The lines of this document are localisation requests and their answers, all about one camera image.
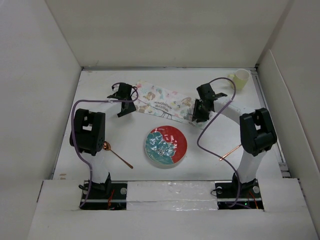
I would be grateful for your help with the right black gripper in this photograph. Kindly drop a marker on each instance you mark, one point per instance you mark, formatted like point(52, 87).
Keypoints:
point(196, 115)

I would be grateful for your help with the copper spoon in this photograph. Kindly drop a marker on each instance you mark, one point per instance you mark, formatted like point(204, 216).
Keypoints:
point(107, 147)

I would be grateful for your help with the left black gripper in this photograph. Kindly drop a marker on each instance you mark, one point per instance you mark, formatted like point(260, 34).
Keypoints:
point(130, 109)

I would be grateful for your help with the floral white cloth napkin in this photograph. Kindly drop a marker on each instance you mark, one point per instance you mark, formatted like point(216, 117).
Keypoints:
point(161, 102)

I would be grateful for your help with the red and teal plate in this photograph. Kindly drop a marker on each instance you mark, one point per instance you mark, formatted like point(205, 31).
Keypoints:
point(165, 146)

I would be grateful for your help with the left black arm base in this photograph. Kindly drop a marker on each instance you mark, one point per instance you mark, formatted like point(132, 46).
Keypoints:
point(110, 196)

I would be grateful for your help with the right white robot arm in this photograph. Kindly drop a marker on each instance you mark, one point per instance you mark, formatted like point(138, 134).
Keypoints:
point(257, 132)

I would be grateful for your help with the pale yellow mug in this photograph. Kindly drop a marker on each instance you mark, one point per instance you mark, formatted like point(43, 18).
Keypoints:
point(240, 77)

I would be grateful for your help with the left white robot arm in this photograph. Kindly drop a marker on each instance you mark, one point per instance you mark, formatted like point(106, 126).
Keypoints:
point(88, 126)

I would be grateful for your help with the copper fork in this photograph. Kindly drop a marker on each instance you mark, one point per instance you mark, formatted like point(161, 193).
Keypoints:
point(230, 152)

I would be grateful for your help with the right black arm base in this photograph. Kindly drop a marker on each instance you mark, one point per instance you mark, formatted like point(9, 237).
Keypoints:
point(231, 196)

